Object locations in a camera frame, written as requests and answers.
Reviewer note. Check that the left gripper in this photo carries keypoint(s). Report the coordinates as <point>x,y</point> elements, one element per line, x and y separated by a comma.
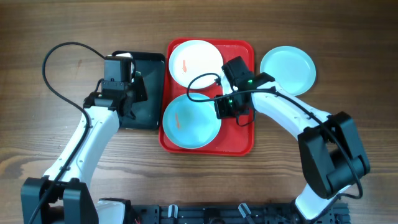
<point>138,86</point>

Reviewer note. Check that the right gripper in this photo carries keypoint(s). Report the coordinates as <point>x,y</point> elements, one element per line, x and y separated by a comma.
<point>221,113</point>

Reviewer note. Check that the light blue plate front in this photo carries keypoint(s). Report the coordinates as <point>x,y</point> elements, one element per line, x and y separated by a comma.
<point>190,121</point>

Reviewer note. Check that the light blue plate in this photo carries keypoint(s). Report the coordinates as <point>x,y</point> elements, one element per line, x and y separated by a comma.
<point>190,121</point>
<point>291,67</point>

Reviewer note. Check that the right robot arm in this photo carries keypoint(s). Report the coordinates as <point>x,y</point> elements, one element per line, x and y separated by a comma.
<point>331,151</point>

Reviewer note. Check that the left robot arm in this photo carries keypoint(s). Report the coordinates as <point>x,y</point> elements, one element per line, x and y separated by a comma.
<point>62,195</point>

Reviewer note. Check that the black rectangular tray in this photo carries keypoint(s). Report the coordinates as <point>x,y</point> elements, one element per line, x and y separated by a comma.
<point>152,68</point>

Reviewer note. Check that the red plastic tray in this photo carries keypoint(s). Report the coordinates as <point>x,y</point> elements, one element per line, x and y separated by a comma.
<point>234,138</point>

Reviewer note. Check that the white round plate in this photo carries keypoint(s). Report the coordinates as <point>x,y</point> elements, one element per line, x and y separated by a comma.
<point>192,59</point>

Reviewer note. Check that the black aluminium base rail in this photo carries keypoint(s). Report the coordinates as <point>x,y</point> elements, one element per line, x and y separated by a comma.
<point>278,213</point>

